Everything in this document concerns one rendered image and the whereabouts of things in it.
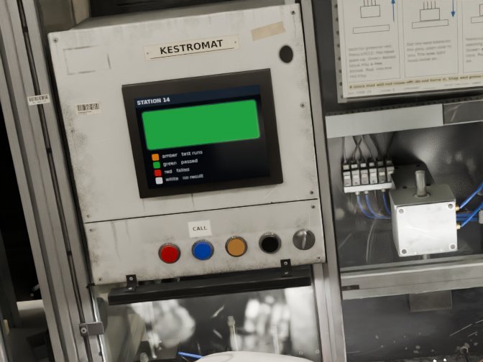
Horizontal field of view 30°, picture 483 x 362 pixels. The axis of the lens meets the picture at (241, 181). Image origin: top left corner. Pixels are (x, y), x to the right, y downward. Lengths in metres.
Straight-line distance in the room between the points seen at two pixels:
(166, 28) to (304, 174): 0.34
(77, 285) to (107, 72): 0.41
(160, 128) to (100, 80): 0.13
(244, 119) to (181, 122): 0.10
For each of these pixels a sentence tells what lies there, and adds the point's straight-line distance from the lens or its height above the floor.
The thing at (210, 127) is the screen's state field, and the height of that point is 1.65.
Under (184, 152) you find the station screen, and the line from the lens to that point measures 1.53.
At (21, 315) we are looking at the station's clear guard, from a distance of 1.76.
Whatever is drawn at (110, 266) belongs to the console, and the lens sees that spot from 1.64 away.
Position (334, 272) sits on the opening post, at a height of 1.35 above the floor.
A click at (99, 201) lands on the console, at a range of 1.60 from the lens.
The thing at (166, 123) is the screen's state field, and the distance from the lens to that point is 1.52.
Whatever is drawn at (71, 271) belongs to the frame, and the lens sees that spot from 1.68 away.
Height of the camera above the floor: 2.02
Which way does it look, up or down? 18 degrees down
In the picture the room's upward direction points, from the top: 7 degrees counter-clockwise
